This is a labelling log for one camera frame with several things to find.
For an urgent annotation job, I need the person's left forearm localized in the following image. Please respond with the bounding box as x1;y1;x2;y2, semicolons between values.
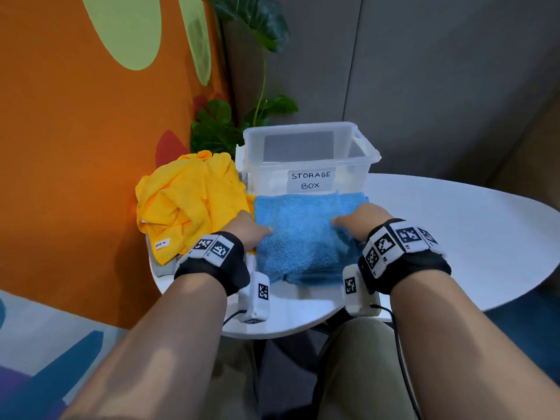
61;273;228;420

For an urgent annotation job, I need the black wristband with markers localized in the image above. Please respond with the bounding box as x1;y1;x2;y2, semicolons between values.
173;231;251;297
358;218;452;296

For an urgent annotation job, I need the person's right leg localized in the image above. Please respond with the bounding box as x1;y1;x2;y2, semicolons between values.
313;317;417;420

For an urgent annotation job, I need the clear plastic storage box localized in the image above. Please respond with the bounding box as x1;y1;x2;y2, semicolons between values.
234;121;382;197

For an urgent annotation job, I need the person's right forearm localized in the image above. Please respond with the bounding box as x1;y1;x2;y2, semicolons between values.
389;269;560;420

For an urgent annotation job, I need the person's right hand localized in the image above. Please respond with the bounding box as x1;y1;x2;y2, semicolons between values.
331;202;394;242

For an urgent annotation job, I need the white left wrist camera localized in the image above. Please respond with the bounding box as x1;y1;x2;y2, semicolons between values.
237;271;271;324

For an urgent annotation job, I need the person's leg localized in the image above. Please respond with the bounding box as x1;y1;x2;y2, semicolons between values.
313;317;417;420
209;336;259;420

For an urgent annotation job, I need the black right camera cable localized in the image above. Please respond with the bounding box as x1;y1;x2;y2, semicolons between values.
370;304;423;420

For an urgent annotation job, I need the person's left leg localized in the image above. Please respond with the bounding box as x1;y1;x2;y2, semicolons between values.
209;336;259;420

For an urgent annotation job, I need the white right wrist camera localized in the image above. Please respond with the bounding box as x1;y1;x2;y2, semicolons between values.
342;263;382;318

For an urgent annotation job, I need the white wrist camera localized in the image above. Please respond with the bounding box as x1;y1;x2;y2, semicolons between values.
342;263;382;318
237;271;271;324

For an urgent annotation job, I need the person's left hand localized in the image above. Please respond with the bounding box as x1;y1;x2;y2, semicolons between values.
220;209;274;252

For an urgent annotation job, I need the black left wristband with markers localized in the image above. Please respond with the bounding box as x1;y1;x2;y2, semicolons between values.
173;231;251;297

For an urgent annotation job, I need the black right wristband with markers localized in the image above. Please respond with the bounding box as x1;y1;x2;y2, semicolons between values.
358;218;452;296

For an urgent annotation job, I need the green leafy plant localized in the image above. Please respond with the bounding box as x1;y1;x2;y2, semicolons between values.
190;0;300;156

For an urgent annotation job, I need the grey towel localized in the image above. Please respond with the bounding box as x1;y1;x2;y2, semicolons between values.
149;247;180;278

